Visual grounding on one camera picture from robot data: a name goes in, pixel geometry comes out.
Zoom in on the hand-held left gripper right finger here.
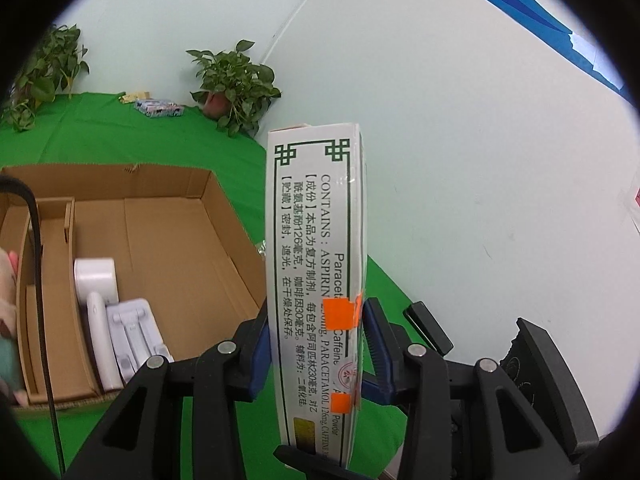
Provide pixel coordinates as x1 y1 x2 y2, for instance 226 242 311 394
360 298 578 480

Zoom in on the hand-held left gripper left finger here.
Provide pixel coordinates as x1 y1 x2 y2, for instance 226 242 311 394
62 297 273 480

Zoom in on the large shallow cardboard box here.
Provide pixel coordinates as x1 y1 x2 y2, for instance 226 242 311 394
0 162 268 411

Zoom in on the white folding phone stand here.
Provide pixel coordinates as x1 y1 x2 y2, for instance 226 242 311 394
106 298 175 381

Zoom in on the white green medicine box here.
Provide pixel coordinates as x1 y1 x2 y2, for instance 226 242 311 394
266 121 370 476

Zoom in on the small brown cardboard box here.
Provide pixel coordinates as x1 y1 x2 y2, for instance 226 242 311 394
17 197 103 406

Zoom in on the pink teal plush toy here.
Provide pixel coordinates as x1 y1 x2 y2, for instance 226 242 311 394
0 247 26 406

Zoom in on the colourful small packet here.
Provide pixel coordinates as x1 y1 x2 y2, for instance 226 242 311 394
135 99 184 119

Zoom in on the green tablecloth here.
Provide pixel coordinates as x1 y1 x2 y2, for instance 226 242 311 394
0 91 431 480

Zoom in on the potted plant in terracotta pot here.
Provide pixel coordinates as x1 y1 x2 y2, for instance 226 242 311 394
186 40 282 138

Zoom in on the leafy potted plant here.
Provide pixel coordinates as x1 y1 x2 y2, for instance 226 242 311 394
0 24 91 133

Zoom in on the black cable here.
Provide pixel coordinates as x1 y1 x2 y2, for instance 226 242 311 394
0 177 66 478

